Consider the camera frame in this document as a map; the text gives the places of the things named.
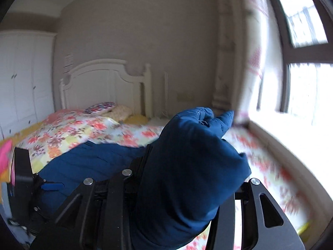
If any blue quilted puffer jacket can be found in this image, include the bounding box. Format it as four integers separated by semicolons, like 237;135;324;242
38;107;251;249

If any pink pillow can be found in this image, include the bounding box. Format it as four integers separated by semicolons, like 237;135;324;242
0;139;12;173

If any floral bed quilt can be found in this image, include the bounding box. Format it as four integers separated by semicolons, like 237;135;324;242
3;108;311;249

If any colourful patterned pillow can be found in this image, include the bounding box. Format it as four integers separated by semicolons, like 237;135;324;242
84;102;116;115

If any white wardrobe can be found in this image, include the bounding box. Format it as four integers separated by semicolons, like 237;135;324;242
1;30;56;139

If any white lamp pole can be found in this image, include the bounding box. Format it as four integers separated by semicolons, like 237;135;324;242
162;71;169;118

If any white wooden headboard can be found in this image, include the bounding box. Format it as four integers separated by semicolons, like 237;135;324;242
59;59;154;118

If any patterned window curtain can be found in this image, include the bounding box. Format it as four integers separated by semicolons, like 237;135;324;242
212;0;283;125

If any dark window frame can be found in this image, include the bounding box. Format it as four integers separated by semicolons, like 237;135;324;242
269;0;332;116

